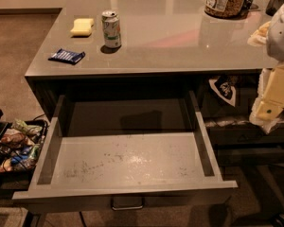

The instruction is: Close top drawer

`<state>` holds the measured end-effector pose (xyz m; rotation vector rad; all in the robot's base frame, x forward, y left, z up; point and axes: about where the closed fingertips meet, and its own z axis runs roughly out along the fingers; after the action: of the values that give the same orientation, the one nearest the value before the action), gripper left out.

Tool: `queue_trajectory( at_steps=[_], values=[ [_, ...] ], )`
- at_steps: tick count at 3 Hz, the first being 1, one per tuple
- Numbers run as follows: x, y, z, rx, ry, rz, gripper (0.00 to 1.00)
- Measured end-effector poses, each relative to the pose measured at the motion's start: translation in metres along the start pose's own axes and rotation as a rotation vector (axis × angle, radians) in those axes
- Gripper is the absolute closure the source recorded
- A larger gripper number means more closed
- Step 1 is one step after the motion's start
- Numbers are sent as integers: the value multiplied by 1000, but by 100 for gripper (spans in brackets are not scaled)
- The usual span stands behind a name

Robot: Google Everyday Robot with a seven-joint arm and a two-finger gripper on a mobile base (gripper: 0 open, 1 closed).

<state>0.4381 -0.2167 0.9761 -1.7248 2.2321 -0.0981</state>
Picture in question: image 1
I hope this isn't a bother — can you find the grey counter cabinet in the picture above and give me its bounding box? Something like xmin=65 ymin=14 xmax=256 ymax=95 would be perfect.
xmin=24 ymin=0 xmax=284 ymax=168

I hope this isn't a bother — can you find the grey middle right drawer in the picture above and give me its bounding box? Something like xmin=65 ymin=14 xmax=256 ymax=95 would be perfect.
xmin=207 ymin=124 xmax=284 ymax=146

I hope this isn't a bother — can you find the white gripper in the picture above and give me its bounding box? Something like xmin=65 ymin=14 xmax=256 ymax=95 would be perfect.
xmin=249 ymin=62 xmax=284 ymax=133

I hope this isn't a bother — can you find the white cloth in drawer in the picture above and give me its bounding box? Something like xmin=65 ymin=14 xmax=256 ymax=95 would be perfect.
xmin=204 ymin=116 xmax=249 ymax=128

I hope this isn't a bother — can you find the blue snack bar wrapper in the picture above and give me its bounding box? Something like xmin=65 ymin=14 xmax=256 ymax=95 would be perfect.
xmin=48 ymin=48 xmax=85 ymax=65

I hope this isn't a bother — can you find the black white pennant cloth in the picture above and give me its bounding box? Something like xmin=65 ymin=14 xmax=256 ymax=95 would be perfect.
xmin=209 ymin=75 xmax=236 ymax=106

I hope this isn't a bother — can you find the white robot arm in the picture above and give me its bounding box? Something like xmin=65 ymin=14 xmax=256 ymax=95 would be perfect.
xmin=248 ymin=3 xmax=284 ymax=133

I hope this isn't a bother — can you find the yellow sponge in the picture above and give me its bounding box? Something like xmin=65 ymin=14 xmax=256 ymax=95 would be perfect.
xmin=70 ymin=18 xmax=94 ymax=36

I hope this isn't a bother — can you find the grey top right drawer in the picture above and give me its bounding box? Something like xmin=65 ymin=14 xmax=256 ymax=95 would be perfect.
xmin=197 ymin=74 xmax=259 ymax=118

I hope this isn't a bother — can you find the grey drawer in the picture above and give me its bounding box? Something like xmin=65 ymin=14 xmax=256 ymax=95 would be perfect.
xmin=197 ymin=74 xmax=259 ymax=118
xmin=207 ymin=124 xmax=284 ymax=146
xmin=12 ymin=91 xmax=238 ymax=213

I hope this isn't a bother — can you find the green white soda can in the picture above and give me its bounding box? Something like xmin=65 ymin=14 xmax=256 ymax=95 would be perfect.
xmin=101 ymin=10 xmax=121 ymax=48

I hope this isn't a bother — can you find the large jar of nuts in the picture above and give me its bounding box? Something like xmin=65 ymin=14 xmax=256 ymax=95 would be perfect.
xmin=204 ymin=0 xmax=244 ymax=18

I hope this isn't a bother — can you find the black tray of snacks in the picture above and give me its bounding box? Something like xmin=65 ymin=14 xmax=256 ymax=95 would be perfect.
xmin=0 ymin=119 xmax=48 ymax=176

